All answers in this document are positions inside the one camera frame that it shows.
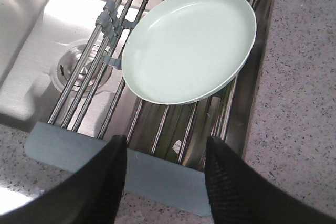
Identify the light green round plate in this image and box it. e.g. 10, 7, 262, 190
121, 0, 257, 105

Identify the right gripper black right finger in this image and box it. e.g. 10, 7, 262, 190
204, 136, 335, 223

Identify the steel sink drain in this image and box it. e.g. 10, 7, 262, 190
50, 39, 113, 93

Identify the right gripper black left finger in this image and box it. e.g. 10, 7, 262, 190
1, 135, 127, 223

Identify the stainless steel sink basin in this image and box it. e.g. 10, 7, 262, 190
1, 0, 272, 170

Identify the grey-blue dish drying rack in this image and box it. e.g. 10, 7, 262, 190
25, 0, 260, 217

